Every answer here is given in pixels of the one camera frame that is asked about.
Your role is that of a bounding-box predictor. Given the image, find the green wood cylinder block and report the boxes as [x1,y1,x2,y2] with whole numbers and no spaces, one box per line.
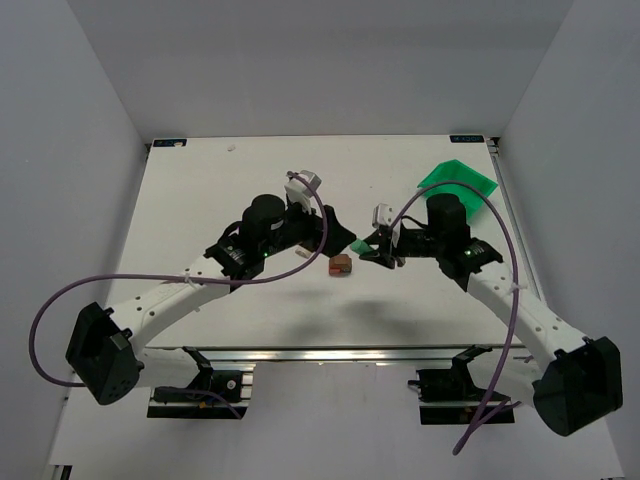
[350,239,373,255]

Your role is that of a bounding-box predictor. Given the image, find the left blue corner label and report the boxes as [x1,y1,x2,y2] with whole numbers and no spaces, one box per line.
[152,138,187,148]

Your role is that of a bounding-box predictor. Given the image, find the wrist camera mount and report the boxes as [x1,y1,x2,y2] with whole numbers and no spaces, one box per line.
[284,170,322,214]
[372,203,401,247]

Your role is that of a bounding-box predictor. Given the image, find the green plastic bin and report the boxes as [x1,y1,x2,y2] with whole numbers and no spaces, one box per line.
[417,159,498,220]

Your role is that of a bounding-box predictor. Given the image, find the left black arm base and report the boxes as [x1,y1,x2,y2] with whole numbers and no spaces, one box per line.
[147,347,250,420]

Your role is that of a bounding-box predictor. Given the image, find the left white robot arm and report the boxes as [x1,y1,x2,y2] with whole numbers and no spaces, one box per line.
[65,194,356,405]

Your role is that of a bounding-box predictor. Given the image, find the brown wood block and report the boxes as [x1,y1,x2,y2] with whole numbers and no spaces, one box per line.
[329,254,352,271]

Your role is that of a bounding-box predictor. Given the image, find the beige wood cylinder block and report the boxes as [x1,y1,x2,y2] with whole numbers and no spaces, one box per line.
[295,246,312,258]

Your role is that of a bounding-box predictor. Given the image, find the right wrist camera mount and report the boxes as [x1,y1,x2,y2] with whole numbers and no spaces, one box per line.
[372,203,401,247]

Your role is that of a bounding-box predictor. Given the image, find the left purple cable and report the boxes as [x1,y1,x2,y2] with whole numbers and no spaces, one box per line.
[28,172,329,389]

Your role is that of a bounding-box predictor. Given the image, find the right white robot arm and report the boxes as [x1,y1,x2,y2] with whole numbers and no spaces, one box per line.
[360,194,623,436]

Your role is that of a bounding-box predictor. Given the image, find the right blue corner label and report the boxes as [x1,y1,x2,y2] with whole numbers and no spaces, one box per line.
[449,134,485,144]

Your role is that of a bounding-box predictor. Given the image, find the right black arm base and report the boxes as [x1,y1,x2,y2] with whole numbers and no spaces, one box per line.
[407,345,501,427]

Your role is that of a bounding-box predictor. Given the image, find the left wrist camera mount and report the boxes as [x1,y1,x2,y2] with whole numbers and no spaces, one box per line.
[284,170,322,214]

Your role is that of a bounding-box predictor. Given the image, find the blue corner label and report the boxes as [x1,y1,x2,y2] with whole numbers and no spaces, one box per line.
[152,138,187,148]
[449,134,485,144]

